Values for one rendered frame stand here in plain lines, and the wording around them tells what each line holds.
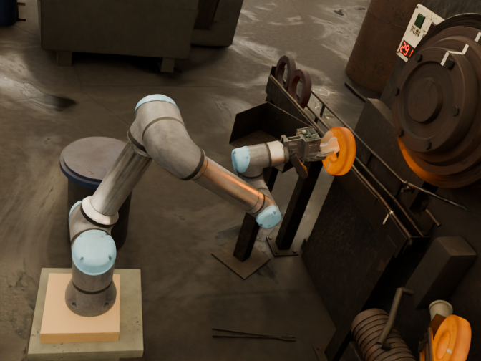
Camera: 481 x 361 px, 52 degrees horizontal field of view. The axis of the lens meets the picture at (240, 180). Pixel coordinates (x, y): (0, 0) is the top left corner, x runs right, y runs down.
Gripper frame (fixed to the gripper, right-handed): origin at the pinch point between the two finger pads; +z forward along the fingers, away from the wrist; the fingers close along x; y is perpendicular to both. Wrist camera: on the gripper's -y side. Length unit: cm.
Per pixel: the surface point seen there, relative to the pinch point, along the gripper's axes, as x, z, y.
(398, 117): -11.0, 11.6, 15.2
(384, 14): 231, 148, -62
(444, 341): -63, 2, -16
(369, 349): -51, -10, -35
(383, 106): 24.4, 28.9, -4.9
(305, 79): 68, 15, -14
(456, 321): -63, 2, -8
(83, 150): 53, -84, -20
